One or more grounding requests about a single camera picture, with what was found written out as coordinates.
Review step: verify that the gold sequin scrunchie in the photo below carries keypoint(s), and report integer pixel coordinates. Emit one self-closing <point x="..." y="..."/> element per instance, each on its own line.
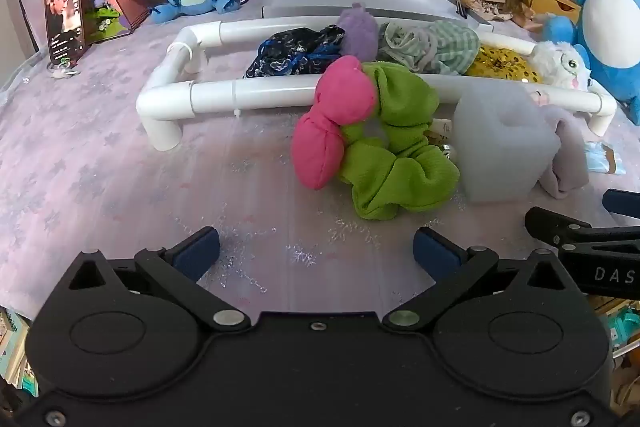
<point x="500" y="64"/>

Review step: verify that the white pipe frame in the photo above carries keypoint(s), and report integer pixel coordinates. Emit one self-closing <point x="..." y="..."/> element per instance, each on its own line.
<point x="250" y="94"/>

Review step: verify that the dark blue patterned scrunchie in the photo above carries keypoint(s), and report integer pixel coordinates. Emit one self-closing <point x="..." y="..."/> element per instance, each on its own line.
<point x="290" y="52"/>

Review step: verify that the wooden drawer box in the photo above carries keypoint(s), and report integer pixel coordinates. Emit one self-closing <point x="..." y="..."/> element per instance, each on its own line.
<point x="550" y="2"/>

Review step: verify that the green checked scrunchie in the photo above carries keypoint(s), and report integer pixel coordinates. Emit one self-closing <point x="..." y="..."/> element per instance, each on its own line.
<point x="445" y="47"/>

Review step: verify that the purple plush toy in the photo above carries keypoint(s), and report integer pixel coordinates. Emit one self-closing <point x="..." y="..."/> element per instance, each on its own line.
<point x="357" y="34"/>

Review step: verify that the light blue wrapper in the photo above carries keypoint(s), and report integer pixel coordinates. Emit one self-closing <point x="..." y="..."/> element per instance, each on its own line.
<point x="602" y="157"/>

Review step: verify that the small white plush toy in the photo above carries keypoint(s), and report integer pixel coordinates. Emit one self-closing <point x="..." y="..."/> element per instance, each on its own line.
<point x="560" y="62"/>

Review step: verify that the pink star tablecloth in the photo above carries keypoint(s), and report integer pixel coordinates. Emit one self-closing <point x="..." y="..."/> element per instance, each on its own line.
<point x="100" y="157"/>

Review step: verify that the smartphone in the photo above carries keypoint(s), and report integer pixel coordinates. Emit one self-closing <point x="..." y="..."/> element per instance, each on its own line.
<point x="65" y="7"/>

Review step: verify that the round blue white plush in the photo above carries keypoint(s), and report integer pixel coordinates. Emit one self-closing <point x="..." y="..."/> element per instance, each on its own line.
<point x="610" y="22"/>

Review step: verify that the green scrunchie with pink bow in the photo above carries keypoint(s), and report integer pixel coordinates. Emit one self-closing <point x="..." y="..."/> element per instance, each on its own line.
<point x="395" y="177"/>

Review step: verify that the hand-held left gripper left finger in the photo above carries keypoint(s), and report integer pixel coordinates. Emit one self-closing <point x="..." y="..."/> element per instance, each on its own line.
<point x="197" y="251"/>

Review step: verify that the black binder clip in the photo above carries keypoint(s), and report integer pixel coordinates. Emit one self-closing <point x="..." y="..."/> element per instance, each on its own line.
<point x="460" y="7"/>

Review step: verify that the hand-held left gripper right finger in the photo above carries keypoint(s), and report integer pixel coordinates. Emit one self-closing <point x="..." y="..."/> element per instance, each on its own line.
<point x="435" y="252"/>

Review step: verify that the pale grey cloth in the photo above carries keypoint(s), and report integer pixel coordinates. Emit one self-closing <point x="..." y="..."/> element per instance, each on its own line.
<point x="500" y="147"/>

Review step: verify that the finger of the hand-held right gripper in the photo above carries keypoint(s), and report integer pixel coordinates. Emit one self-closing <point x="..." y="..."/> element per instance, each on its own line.
<point x="622" y="203"/>
<point x="552" y="223"/>

